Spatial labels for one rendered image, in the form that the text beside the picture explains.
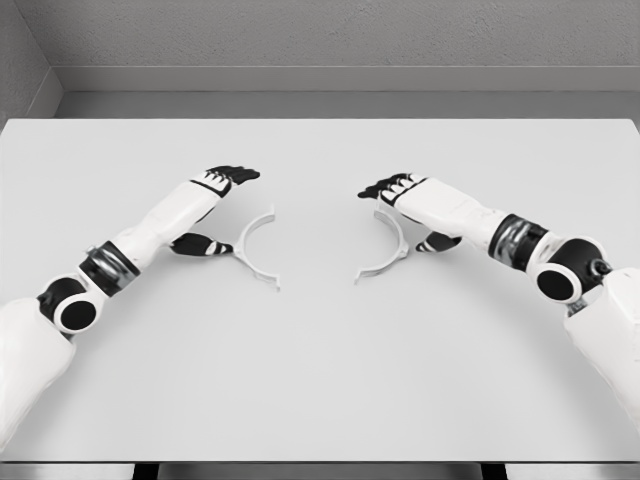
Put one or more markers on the left robot hand striped fingers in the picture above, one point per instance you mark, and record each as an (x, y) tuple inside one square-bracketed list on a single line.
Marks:
[(172, 212)]

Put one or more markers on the right robot hand striped fingers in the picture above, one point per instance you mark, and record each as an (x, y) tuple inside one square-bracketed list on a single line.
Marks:
[(440, 205)]

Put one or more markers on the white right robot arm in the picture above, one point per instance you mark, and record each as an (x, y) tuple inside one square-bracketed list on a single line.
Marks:
[(605, 320)]

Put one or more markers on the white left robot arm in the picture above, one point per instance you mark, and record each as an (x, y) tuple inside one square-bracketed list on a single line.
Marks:
[(30, 345)]

